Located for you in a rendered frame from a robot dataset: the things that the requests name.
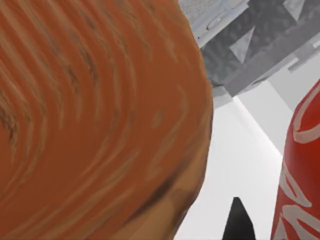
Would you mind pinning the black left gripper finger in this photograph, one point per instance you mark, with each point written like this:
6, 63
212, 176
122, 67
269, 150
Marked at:
238, 222

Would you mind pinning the red and white can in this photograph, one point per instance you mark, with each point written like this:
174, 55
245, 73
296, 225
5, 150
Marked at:
300, 175

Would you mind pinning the brown bread loaf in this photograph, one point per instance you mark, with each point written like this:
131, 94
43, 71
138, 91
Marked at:
95, 120

